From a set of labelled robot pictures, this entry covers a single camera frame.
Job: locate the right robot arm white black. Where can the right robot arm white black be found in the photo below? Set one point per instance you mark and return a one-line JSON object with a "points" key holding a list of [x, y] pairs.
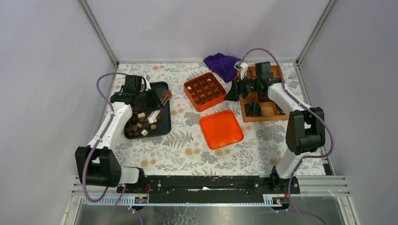
{"points": [[305, 129]]}

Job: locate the wooden compartment organizer box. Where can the wooden compartment organizer box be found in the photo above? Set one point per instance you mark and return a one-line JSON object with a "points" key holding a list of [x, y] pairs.
{"points": [[270, 110]]}

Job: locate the black plastic tray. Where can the black plastic tray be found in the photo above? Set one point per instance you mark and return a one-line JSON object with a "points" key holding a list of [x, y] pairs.
{"points": [[163, 123]]}

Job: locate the white rectangular chocolate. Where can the white rectangular chocolate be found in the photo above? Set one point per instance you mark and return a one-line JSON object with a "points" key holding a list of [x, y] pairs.
{"points": [[141, 115]]}

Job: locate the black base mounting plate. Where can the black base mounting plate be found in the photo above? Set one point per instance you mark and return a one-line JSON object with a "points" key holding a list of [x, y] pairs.
{"points": [[211, 189]]}

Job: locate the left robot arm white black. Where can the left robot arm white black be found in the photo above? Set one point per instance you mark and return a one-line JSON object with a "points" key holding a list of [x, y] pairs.
{"points": [[96, 162]]}

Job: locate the tan cube chocolate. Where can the tan cube chocolate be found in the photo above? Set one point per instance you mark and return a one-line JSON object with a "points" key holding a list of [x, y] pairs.
{"points": [[144, 132]]}

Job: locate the dark rolled tie left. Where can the dark rolled tie left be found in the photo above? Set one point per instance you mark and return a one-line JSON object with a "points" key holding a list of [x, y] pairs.
{"points": [[252, 109]]}

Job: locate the purple cloth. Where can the purple cloth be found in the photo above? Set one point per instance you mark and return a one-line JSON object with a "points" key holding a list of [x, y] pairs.
{"points": [[223, 65]]}

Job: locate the orange chocolate box with tray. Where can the orange chocolate box with tray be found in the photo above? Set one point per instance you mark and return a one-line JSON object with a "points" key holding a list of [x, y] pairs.
{"points": [[204, 91]]}

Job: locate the orange box lid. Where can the orange box lid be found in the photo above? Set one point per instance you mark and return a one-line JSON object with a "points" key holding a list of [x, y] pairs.
{"points": [[221, 129]]}

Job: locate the floral patterned table mat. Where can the floral patterned table mat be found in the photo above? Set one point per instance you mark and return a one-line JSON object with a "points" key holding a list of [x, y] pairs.
{"points": [[184, 150]]}

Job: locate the white handled metal tongs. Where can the white handled metal tongs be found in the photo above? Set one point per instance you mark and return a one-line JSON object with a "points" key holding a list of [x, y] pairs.
{"points": [[166, 96]]}

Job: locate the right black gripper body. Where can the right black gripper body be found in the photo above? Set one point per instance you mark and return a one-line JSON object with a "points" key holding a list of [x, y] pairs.
{"points": [[247, 86]]}

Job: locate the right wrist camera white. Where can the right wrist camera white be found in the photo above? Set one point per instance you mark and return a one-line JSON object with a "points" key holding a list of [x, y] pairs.
{"points": [[241, 67]]}

